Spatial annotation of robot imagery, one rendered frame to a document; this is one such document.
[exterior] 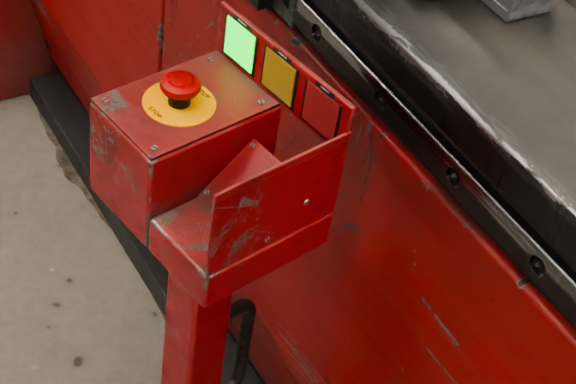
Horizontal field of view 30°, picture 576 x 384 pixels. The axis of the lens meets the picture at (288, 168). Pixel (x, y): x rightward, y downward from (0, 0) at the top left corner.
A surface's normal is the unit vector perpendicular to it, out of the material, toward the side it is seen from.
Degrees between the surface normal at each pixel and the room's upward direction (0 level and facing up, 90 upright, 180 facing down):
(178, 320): 90
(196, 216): 0
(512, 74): 0
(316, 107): 90
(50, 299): 0
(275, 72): 90
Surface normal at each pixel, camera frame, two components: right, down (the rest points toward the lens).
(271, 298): -0.85, 0.28
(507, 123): 0.12, -0.74
